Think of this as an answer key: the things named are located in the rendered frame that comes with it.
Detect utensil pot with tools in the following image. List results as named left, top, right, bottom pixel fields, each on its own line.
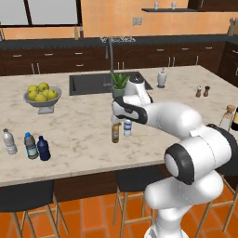
left=227, top=17, right=238, bottom=38

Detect dark brown cupboard run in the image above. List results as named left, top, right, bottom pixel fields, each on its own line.
left=0, top=41, right=227, bottom=77

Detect brown salt shaker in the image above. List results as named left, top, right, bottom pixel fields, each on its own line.
left=195, top=86, right=204, bottom=99

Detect grey wall socket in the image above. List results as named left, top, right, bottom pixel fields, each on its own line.
left=132, top=16, right=143, bottom=27

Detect white soap dispenser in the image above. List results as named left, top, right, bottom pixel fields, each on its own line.
left=156, top=67, right=168, bottom=89

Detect grey tap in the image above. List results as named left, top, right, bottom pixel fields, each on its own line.
left=104, top=36, right=116, bottom=88

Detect blue cap plastic bottle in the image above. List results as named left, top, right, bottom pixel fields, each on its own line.
left=23, top=132, right=40, bottom=161

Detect dark brown wall cupboard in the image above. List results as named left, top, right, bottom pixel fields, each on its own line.
left=187, top=0, right=238, bottom=13

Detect dark wall shelf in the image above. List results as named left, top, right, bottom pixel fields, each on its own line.
left=141, top=7, right=198, bottom=14

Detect dark brown side cupboards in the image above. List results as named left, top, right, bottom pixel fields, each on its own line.
left=218, top=41, right=238, bottom=88

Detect blue label plastic bottle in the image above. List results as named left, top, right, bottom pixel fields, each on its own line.
left=123, top=119, right=133, bottom=138

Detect black seat wooden stool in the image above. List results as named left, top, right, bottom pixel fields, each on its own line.
left=0, top=180, right=70, bottom=238
left=112, top=165, right=166, bottom=238
left=194, top=166, right=238, bottom=238

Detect dark blue plastic bottle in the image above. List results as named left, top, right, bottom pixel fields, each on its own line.
left=36, top=135, right=52, bottom=162

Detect dark frame window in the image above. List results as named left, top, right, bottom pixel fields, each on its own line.
left=0, top=0, right=84, bottom=28

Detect cork stopper glass bottle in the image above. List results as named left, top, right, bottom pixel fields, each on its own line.
left=218, top=104, right=237, bottom=131

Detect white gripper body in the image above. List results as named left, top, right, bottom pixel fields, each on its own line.
left=111, top=113, right=125, bottom=126

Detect dark sink basin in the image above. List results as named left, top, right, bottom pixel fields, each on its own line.
left=68, top=71, right=153, bottom=97

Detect grey fruit bowl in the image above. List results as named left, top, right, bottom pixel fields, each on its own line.
left=23, top=86, right=63, bottom=115

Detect green potted plant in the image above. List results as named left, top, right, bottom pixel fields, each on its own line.
left=110, top=72, right=131, bottom=99

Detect amber glass bottle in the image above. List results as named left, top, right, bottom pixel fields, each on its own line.
left=111, top=122, right=122, bottom=144

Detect patterned dish mat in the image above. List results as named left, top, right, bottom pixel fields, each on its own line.
left=99, top=35, right=137, bottom=44

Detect clear plastic bottle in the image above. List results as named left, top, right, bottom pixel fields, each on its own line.
left=2, top=128, right=19, bottom=155

